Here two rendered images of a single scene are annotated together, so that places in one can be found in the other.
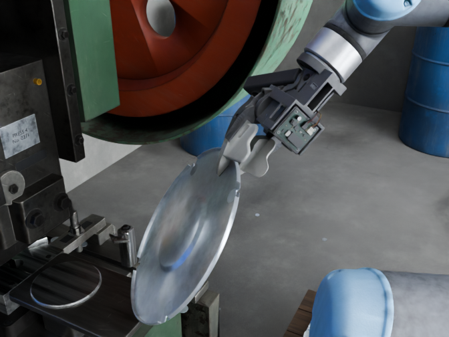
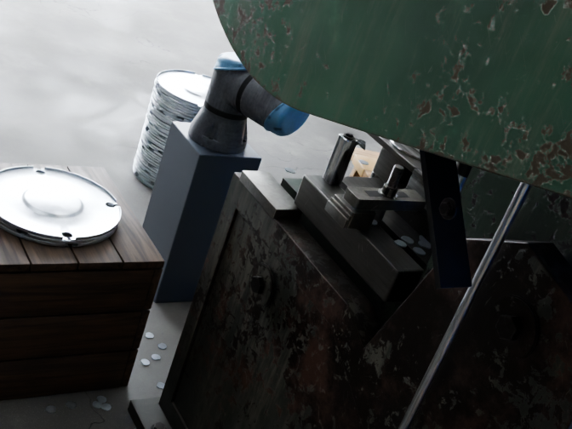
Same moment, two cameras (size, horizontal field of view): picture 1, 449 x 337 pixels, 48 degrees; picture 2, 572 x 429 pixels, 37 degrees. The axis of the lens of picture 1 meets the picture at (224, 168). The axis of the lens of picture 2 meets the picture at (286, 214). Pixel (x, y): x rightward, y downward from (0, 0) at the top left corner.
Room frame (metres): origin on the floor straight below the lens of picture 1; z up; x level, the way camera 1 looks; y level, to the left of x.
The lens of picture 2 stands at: (2.18, 0.73, 1.30)
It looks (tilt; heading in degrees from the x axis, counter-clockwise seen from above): 26 degrees down; 204
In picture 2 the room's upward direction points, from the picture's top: 20 degrees clockwise
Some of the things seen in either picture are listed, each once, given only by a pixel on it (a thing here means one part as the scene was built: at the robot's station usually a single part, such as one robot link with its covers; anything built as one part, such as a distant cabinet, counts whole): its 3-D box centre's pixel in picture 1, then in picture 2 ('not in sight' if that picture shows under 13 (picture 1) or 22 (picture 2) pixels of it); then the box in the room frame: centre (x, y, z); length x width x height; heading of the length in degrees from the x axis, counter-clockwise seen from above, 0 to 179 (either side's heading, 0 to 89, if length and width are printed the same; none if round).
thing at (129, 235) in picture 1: (127, 245); (340, 157); (0.86, 0.21, 0.75); 0.03 x 0.03 x 0.10; 63
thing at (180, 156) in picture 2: not in sight; (193, 214); (0.42, -0.30, 0.23); 0.18 x 0.18 x 0.45; 63
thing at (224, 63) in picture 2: not in sight; (237, 81); (0.42, -0.30, 0.62); 0.13 x 0.12 x 0.14; 84
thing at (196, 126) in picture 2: not in sight; (222, 122); (0.42, -0.30, 0.50); 0.15 x 0.15 x 0.10
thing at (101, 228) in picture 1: (79, 229); (384, 193); (0.91, 0.32, 0.76); 0.17 x 0.06 x 0.10; 153
